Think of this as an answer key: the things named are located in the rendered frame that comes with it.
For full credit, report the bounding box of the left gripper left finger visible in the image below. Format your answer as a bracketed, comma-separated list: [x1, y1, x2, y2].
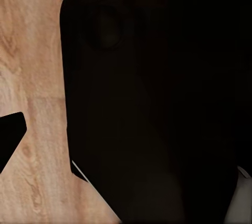
[0, 112, 27, 174]

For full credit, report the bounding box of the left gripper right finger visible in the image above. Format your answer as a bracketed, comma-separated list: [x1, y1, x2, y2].
[236, 111, 252, 153]

